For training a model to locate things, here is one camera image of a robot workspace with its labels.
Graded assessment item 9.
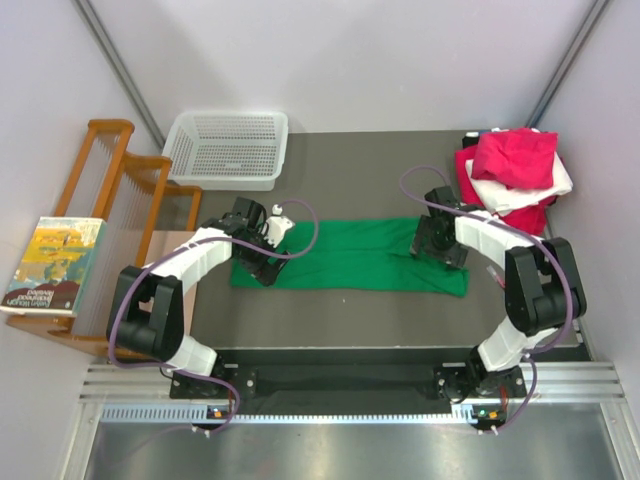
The pink red folded shirt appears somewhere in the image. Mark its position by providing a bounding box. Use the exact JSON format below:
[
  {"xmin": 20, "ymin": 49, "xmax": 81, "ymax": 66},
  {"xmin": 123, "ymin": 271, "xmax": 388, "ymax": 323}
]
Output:
[{"xmin": 471, "ymin": 128, "xmax": 558, "ymax": 190}]

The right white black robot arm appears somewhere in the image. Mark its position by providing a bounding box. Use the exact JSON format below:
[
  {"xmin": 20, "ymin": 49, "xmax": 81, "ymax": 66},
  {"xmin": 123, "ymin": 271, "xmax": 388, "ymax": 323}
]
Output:
[{"xmin": 410, "ymin": 186, "xmax": 587, "ymax": 401}]

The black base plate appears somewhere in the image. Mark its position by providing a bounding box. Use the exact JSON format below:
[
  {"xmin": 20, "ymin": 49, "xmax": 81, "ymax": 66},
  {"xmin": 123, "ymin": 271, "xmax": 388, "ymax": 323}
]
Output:
[{"xmin": 168, "ymin": 344, "xmax": 594, "ymax": 416}]

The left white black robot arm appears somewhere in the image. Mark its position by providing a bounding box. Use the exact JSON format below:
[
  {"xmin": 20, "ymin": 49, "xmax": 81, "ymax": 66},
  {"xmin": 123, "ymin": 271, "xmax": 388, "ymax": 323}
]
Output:
[{"xmin": 106, "ymin": 197, "xmax": 295, "ymax": 397}]

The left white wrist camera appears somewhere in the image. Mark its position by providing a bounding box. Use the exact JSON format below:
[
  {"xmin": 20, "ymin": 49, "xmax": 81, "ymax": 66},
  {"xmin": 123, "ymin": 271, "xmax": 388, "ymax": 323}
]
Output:
[{"xmin": 263, "ymin": 204, "xmax": 295, "ymax": 247}]

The white plastic basket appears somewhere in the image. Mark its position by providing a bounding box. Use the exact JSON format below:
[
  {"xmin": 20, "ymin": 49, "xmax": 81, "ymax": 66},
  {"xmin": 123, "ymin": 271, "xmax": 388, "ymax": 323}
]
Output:
[{"xmin": 162, "ymin": 111, "xmax": 289, "ymax": 192}]

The white folded shirt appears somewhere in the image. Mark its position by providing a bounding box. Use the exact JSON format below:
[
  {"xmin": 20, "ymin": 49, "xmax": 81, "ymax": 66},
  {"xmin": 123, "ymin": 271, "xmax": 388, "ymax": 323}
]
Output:
[{"xmin": 463, "ymin": 154, "xmax": 573, "ymax": 215}]

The grey slotted cable duct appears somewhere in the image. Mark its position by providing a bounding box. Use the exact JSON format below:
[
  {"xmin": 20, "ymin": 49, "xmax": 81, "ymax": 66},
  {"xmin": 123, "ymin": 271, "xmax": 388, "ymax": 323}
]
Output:
[{"xmin": 101, "ymin": 404, "xmax": 498, "ymax": 425}]

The paperback book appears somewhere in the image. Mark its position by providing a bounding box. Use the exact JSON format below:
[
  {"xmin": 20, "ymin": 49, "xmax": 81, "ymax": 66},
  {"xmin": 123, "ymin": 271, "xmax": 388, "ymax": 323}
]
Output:
[{"xmin": 1, "ymin": 217, "xmax": 107, "ymax": 317}]

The red bottom shirt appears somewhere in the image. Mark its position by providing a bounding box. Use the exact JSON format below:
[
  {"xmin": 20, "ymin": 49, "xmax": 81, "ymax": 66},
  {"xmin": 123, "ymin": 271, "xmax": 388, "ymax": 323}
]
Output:
[{"xmin": 454, "ymin": 146, "xmax": 556, "ymax": 236}]

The green t shirt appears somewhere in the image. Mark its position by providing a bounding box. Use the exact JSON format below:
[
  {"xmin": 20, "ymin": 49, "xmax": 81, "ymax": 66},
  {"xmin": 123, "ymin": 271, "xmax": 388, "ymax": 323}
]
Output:
[{"xmin": 228, "ymin": 217, "xmax": 470, "ymax": 300}]

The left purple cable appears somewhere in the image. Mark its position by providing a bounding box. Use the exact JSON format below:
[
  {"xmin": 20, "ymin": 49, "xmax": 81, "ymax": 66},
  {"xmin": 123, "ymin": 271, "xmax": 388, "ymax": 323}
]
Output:
[{"xmin": 107, "ymin": 198, "xmax": 321, "ymax": 435}]

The red marker pen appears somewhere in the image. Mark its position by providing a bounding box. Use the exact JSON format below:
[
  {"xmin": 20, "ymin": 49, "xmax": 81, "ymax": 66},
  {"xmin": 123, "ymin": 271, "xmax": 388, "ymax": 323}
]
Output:
[{"xmin": 486, "ymin": 265, "xmax": 506, "ymax": 290}]

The wooden rack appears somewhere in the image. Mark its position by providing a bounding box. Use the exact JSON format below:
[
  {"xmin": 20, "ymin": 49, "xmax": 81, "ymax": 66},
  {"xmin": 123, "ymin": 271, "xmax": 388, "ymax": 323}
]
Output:
[{"xmin": 4, "ymin": 119, "xmax": 202, "ymax": 357}]

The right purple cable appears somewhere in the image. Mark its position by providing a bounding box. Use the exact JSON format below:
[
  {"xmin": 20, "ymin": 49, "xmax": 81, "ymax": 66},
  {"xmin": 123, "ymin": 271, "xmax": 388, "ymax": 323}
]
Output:
[{"xmin": 399, "ymin": 166, "xmax": 576, "ymax": 435}]

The purple cable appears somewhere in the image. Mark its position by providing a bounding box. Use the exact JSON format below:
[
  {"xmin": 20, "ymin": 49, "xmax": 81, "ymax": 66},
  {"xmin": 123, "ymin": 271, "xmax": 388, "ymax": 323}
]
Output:
[
  {"xmin": 107, "ymin": 198, "xmax": 321, "ymax": 435},
  {"xmin": 399, "ymin": 166, "xmax": 576, "ymax": 435}
]

